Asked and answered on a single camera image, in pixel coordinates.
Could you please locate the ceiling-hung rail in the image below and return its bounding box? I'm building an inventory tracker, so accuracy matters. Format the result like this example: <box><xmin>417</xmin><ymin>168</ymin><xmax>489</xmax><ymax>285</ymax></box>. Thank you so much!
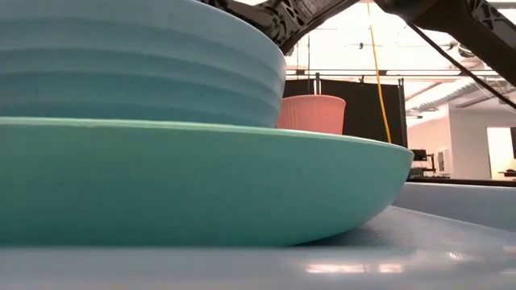
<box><xmin>285</xmin><ymin>68</ymin><xmax>501</xmax><ymax>81</ymax></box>

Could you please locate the light blue ribbed bowl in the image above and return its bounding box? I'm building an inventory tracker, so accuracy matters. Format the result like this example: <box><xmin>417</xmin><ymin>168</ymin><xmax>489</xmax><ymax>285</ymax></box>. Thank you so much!
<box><xmin>0</xmin><ymin>0</ymin><xmax>288</xmax><ymax>130</ymax></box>

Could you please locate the blue plastic tray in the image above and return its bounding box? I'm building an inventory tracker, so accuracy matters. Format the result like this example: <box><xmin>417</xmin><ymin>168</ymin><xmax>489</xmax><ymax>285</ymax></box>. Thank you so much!
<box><xmin>0</xmin><ymin>181</ymin><xmax>516</xmax><ymax>290</ymax></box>

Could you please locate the pink plastic cup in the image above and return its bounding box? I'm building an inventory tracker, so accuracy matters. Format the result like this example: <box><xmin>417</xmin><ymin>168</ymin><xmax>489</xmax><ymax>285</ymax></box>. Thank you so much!
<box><xmin>275</xmin><ymin>93</ymin><xmax>347</xmax><ymax>136</ymax></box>

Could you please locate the black aluminium table frame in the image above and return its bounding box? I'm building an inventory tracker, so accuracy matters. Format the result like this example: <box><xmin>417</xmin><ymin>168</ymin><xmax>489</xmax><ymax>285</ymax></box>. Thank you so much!
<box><xmin>406</xmin><ymin>176</ymin><xmax>516</xmax><ymax>189</ymax></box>

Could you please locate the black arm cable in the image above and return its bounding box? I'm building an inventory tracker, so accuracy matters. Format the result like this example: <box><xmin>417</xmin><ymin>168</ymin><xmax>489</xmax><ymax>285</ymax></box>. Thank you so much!
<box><xmin>404</xmin><ymin>20</ymin><xmax>516</xmax><ymax>111</ymax></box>

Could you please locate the yellow hanging cable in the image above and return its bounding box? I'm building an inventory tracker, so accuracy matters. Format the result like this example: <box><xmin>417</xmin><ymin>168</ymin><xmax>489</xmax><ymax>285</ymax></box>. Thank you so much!
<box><xmin>365</xmin><ymin>0</ymin><xmax>393</xmax><ymax>144</ymax></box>

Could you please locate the teal plate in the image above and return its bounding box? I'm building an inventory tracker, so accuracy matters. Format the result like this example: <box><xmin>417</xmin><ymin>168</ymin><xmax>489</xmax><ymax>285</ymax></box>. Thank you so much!
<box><xmin>0</xmin><ymin>116</ymin><xmax>415</xmax><ymax>248</ymax></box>

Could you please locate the black partition screen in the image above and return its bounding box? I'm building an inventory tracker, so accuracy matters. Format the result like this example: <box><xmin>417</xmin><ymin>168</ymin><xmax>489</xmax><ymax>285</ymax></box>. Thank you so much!
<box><xmin>281</xmin><ymin>78</ymin><xmax>409</xmax><ymax>149</ymax></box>

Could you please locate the small background monitor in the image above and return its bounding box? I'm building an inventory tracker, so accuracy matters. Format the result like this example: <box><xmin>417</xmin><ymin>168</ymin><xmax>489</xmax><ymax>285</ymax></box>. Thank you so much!
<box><xmin>409</xmin><ymin>148</ymin><xmax>429</xmax><ymax>164</ymax></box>

